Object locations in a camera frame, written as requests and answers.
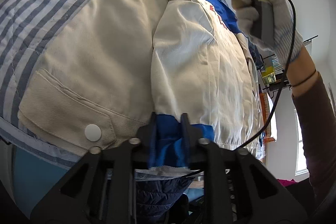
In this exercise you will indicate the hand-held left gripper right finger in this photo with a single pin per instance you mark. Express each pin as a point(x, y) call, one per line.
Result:
point(187, 132)

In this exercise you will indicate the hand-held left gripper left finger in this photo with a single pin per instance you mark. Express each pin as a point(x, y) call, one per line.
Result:
point(147, 134)

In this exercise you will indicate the beige and blue jacket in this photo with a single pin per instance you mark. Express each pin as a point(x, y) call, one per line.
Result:
point(105, 56)

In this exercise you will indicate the person's right forearm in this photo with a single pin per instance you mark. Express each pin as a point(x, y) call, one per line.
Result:
point(315, 121)

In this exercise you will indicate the black metal clothes rack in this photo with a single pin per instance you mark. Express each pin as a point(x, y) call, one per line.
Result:
point(311, 39)

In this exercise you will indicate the person's right hand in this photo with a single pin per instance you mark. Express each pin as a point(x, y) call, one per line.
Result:
point(283, 29)

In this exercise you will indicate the yellow box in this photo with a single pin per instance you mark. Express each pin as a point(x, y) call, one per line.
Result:
point(269, 77)

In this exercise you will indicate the dark blue quilted jacket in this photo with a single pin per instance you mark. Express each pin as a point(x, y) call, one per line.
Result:
point(157, 195)

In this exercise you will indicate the window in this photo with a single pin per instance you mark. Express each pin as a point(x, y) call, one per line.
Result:
point(300, 148)

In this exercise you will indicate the blue white striped blanket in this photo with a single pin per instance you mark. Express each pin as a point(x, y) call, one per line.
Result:
point(39, 3)

